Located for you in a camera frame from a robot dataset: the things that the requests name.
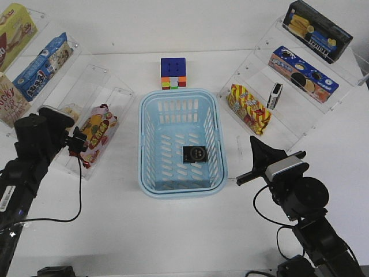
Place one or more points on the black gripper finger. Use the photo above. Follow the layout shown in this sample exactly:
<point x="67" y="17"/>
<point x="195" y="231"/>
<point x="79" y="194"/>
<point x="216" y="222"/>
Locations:
<point x="264" y="155"/>
<point x="61" y="122"/>

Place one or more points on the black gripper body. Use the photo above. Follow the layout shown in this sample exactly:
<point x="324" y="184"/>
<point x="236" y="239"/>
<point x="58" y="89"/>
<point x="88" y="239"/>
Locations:
<point x="242" y="179"/>
<point x="60" y="138"/>

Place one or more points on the bread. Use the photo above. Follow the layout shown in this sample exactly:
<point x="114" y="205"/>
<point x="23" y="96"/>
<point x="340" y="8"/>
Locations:
<point x="71" y="111"/>

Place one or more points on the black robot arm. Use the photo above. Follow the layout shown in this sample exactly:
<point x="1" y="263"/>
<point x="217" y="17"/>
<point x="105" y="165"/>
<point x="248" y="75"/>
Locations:
<point x="41" y="137"/>
<point x="303" y="199"/>

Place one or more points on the black white tissue pack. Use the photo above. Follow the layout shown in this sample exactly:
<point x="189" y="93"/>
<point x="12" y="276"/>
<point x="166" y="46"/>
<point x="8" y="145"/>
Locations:
<point x="274" y="96"/>

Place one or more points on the light blue plastic basket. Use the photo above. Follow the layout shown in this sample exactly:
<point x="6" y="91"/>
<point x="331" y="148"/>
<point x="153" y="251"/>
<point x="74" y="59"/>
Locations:
<point x="169" y="120"/>

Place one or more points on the beige Pocky box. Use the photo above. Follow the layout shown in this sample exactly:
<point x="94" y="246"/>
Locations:
<point x="13" y="104"/>

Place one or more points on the pink fruit snack bag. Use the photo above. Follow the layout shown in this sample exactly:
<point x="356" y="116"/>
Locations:
<point x="99" y="129"/>

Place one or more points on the red yellow striped snack bag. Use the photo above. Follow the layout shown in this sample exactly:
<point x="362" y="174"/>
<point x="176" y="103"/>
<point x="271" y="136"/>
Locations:
<point x="247" y="107"/>

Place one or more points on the left clear acrylic shelf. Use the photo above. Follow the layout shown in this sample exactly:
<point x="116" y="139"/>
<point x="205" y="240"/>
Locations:
<point x="79" y="83"/>

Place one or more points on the clear acrylic shelf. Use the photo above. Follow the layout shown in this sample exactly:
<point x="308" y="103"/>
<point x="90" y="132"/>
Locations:
<point x="296" y="112"/>
<point x="79" y="83"/>

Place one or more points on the blue cookie bag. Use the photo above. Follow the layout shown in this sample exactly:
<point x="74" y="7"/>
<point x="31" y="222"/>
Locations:
<point x="42" y="69"/>

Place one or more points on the right clear acrylic shelf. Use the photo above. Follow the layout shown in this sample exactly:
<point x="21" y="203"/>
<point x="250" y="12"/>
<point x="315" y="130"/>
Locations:
<point x="296" y="112"/>

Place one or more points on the blue sandwich cookie box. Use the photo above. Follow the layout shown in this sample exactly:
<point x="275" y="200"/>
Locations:
<point x="299" y="72"/>

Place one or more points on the yellow green snack box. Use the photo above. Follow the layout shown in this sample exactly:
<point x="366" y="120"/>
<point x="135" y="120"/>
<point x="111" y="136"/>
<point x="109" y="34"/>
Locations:
<point x="17" y="30"/>

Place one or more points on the multicolour puzzle cube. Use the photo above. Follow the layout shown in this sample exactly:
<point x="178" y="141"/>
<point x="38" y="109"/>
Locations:
<point x="173" y="73"/>

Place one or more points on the black cracker box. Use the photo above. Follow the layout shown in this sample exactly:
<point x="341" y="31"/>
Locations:
<point x="316" y="31"/>

